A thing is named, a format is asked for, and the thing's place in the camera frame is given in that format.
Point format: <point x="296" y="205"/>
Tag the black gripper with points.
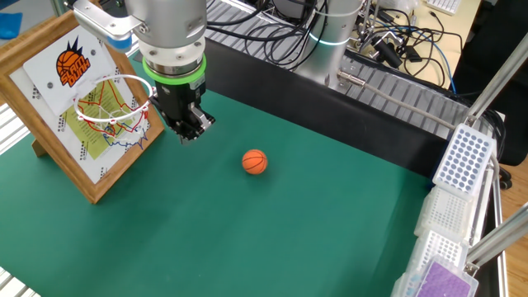
<point x="179" y="101"/>

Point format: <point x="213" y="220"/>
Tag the orange mini basketball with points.
<point x="254" y="161"/>

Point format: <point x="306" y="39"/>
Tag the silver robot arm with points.
<point x="173" y="24"/>

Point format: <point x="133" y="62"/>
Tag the blue plastic cap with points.
<point x="119" y="43"/>

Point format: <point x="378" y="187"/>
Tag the black table mat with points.
<point x="330" y="111"/>

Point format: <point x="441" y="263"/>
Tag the white mini hoop with backboard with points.
<point x="43" y="68"/>

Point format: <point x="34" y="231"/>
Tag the green table mat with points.
<point x="309" y="227"/>

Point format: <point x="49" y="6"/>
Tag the white pipette tip box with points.
<point x="437" y="247"/>
<point x="447" y="210"/>

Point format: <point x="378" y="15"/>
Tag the tip box with blue holes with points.
<point x="464" y="158"/>

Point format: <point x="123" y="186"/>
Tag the white keyboard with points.
<point x="445" y="5"/>

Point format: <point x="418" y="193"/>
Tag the purple pipette tip box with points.
<point x="441" y="282"/>

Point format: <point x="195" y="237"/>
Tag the black office chair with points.
<point x="495" y="62"/>

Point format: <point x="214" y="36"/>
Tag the wooden picture frame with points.
<point x="70" y="165"/>

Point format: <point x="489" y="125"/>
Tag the aluminium frame post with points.
<point x="495" y="239"/>
<point x="499" y="78"/>

